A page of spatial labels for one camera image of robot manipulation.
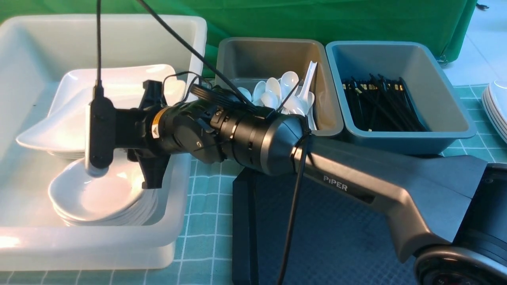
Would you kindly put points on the grey-brown plastic spoon bin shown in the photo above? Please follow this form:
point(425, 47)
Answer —
point(246, 61)

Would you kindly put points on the stack of white square plates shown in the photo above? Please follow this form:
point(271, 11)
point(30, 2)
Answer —
point(76, 80)

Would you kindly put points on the green backdrop cloth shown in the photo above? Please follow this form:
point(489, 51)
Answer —
point(440, 25)

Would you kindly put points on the black plastic serving tray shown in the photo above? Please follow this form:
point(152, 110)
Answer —
point(262, 209)

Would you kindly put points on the pile of white soup spoons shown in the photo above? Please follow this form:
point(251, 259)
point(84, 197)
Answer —
point(289, 95)

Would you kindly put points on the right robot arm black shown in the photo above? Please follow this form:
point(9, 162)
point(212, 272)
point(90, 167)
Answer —
point(448, 212)

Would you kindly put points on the blue-grey plastic chopstick bin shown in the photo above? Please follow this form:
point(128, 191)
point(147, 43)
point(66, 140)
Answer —
point(434, 97)

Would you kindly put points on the pile of black chopsticks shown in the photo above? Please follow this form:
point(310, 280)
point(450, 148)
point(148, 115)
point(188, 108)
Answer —
point(382, 105)

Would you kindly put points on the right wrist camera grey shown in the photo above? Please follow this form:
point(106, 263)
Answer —
point(100, 136)

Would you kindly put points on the stack of small white bowls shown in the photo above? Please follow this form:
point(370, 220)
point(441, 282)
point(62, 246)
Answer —
point(116, 199)

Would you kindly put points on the large white plastic tub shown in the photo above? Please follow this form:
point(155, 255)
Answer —
point(36, 53)

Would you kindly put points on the large white square plate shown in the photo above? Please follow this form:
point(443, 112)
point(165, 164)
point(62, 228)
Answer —
point(64, 130)

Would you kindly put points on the stack of white plates right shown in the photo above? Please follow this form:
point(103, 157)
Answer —
point(494, 100)

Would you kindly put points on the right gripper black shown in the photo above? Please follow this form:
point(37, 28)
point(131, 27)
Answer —
point(133, 133)

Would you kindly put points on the teal checkered tablecloth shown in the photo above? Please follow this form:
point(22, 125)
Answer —
point(206, 221)

